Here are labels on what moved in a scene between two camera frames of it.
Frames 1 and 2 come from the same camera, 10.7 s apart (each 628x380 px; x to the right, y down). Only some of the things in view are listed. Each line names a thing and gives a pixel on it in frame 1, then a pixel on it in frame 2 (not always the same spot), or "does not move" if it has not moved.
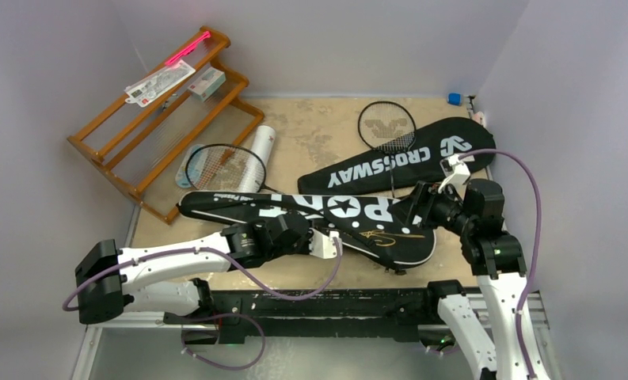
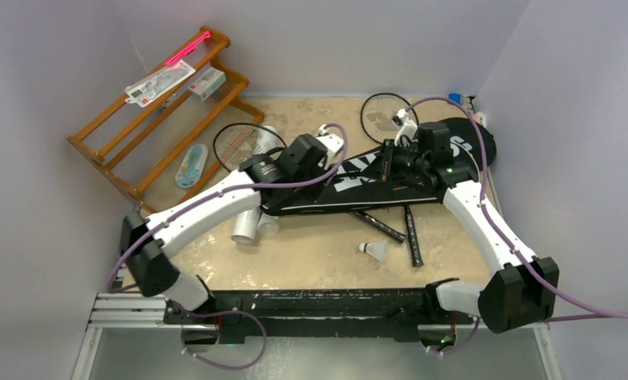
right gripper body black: (424, 198) -> (388, 159)
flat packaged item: (174, 72) does not move
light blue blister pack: (197, 157) does not move
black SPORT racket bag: (377, 228) -> (359, 184)
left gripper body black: (301, 247) -> (318, 172)
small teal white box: (205, 86) does not move
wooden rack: (143, 141) does not move
